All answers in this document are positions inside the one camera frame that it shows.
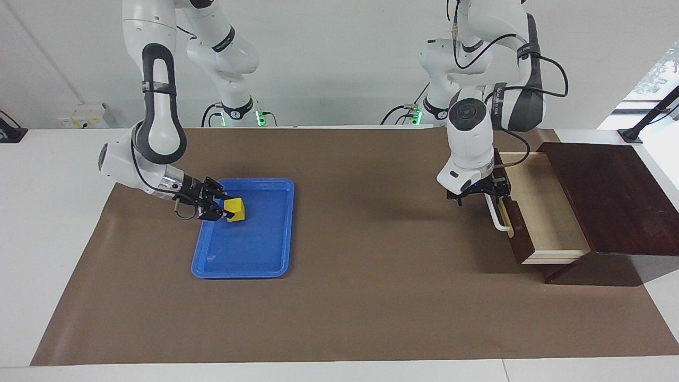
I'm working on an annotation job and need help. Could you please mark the dark wooden cabinet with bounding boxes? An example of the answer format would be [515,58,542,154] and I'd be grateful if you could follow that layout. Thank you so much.
[537,142,679,287]

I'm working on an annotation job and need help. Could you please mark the blue plastic tray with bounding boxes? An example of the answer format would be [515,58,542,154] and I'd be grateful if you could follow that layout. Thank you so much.
[191,178,295,279]

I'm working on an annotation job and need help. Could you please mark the wooden drawer with white handle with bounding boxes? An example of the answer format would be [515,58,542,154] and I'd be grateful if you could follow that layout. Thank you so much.
[488,151,591,265]

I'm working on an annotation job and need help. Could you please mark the brown table mat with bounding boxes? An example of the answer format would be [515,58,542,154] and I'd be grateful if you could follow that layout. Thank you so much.
[30,127,679,367]

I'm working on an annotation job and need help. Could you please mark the yellow cube block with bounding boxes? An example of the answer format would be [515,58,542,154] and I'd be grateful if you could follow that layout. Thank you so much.
[223,198,246,223]

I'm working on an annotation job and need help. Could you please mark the white wall outlet box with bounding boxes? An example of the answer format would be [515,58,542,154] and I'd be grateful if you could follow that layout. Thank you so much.
[58,103,118,129]

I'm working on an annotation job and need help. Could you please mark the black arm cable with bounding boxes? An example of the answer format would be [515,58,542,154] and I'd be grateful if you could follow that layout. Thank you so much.
[451,0,570,171]
[130,122,198,221]

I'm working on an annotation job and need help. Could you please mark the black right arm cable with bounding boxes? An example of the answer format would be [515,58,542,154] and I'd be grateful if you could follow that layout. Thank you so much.
[130,122,198,221]

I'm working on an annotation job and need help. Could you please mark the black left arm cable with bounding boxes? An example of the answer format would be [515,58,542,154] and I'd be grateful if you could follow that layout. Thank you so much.
[451,0,570,171]

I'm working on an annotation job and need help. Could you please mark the black clamp base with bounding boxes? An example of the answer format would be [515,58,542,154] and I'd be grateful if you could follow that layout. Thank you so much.
[0,110,28,143]

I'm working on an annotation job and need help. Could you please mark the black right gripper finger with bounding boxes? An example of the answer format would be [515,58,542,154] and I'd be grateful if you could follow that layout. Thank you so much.
[199,200,234,221]
[204,176,234,201]

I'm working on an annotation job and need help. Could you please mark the black base cable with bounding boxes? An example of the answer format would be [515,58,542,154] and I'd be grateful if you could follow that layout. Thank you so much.
[381,80,430,126]
[200,102,224,128]

